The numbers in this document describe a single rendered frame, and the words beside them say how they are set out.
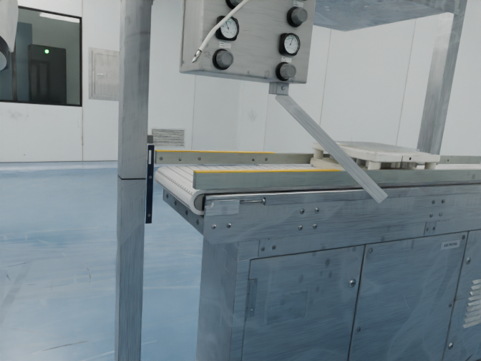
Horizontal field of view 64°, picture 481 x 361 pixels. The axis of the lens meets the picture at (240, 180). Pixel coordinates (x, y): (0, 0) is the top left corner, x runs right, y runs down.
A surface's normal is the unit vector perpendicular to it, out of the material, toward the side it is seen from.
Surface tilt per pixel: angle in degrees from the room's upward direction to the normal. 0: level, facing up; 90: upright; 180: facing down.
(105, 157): 90
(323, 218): 90
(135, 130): 90
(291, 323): 90
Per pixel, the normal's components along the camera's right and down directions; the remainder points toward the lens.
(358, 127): -0.83, 0.04
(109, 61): 0.55, 0.21
